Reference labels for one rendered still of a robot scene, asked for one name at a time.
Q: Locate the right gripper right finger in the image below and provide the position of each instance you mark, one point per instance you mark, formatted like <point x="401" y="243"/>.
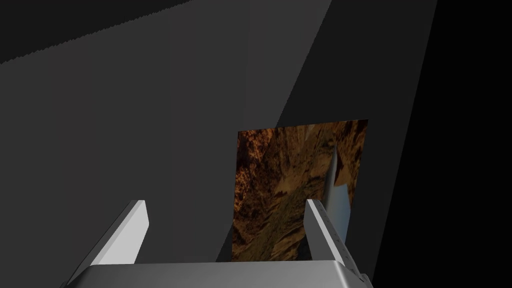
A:
<point x="324" y="234"/>

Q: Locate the brown rocky landscape wall picture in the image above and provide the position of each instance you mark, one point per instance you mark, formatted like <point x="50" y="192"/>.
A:
<point x="276" y="192"/>

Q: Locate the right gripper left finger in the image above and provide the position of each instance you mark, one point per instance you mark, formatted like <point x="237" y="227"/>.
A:
<point x="124" y="236"/>

